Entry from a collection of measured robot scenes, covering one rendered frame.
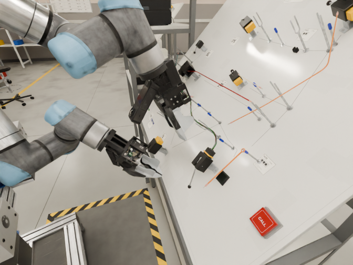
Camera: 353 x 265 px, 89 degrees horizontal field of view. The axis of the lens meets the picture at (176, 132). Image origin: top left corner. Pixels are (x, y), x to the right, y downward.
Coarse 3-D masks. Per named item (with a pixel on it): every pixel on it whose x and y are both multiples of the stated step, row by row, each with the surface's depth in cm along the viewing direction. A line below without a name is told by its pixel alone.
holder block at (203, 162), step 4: (200, 152) 64; (196, 156) 65; (200, 156) 63; (204, 156) 62; (196, 160) 64; (200, 160) 63; (204, 160) 62; (208, 160) 62; (212, 160) 63; (196, 164) 63; (200, 164) 62; (204, 164) 62; (208, 164) 63; (196, 168) 62; (200, 168) 62; (204, 168) 63
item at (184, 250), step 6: (144, 132) 121; (144, 138) 125; (150, 156) 111; (162, 180) 87; (162, 186) 85; (162, 192) 88; (168, 198) 79; (168, 204) 77; (168, 210) 81; (174, 216) 72; (174, 222) 71; (174, 228) 73; (180, 234) 66; (180, 240) 66; (180, 246) 68; (186, 252) 61; (186, 258) 61; (186, 264) 63; (192, 264) 58
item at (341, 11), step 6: (342, 0) 51; (348, 0) 49; (330, 6) 52; (336, 6) 51; (342, 6) 49; (348, 6) 48; (336, 12) 52; (342, 12) 49; (342, 18) 51; (348, 24) 55; (342, 30) 55
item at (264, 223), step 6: (258, 210) 48; (264, 210) 47; (252, 216) 48; (258, 216) 47; (264, 216) 46; (270, 216) 45; (252, 222) 48; (258, 222) 47; (264, 222) 46; (270, 222) 45; (276, 222) 44; (258, 228) 46; (264, 228) 45; (270, 228) 44; (264, 234) 45
